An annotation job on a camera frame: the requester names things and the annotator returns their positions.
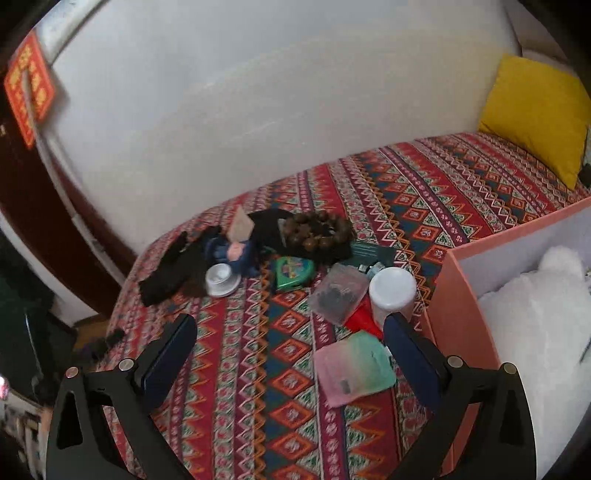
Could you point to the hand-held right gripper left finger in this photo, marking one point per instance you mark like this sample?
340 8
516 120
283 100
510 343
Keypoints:
166 364

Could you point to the red patterned blanket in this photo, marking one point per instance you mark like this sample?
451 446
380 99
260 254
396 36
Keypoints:
258 415

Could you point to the beige card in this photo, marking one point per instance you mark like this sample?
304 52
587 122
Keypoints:
243 228

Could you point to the clear plastic bag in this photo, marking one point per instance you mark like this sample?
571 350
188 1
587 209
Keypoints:
339 295

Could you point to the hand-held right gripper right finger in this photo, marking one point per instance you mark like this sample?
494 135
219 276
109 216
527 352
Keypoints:
411 364

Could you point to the red door poster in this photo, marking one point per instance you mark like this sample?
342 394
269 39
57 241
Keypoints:
30 87

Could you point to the blue doll with pink face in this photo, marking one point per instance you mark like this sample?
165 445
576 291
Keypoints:
235 254

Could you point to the dark red door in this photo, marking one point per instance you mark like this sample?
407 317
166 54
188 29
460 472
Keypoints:
46 221

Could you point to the black cloth gloves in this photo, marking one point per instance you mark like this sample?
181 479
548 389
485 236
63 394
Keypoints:
175 272

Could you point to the pink green gradient pouch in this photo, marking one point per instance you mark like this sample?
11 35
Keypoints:
355 369

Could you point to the pink storage box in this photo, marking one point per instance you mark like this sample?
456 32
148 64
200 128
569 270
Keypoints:
448 314

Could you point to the white labelled bottle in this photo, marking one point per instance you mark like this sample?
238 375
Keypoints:
392 290

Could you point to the large white plush bear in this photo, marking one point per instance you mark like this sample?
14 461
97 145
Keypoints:
540 332

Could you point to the green toy case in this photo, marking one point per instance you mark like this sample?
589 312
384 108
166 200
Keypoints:
295 274

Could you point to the yellow pillow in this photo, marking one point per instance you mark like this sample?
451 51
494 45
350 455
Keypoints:
535 110

